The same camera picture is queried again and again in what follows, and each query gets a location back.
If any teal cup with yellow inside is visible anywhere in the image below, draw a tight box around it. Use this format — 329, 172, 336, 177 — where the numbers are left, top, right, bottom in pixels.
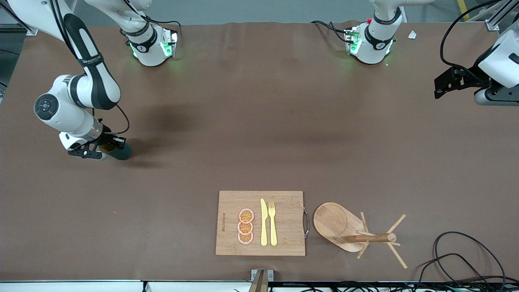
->
99, 143, 133, 161

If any aluminium frame profile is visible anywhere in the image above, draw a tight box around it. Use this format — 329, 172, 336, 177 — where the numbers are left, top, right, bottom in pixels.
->
0, 0, 39, 36
485, 0, 519, 32

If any metal bracket with wooden post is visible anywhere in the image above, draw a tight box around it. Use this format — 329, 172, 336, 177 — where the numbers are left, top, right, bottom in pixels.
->
250, 269, 275, 292

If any black right arm base cable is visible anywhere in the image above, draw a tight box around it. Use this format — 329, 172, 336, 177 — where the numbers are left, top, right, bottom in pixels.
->
144, 15, 182, 31

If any black arm base cable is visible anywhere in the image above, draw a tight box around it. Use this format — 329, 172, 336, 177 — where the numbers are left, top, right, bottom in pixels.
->
311, 20, 349, 43
144, 15, 182, 31

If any bamboo cutting board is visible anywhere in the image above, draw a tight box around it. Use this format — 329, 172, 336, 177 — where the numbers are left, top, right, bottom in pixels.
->
215, 191, 310, 256

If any yellow plastic fork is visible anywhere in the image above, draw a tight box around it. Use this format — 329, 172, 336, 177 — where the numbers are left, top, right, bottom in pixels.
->
268, 202, 278, 247

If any wooden cup rack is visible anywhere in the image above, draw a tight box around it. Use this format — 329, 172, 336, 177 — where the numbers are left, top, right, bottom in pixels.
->
313, 202, 408, 270

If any black left arm base cable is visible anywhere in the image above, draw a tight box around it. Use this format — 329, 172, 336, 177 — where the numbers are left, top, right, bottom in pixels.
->
311, 20, 349, 43

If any yellow plastic knife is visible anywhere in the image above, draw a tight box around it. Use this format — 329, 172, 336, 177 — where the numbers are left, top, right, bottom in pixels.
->
260, 198, 268, 247

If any black looped cable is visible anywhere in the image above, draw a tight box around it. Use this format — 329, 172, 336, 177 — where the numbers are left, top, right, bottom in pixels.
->
433, 232, 507, 290
416, 253, 491, 292

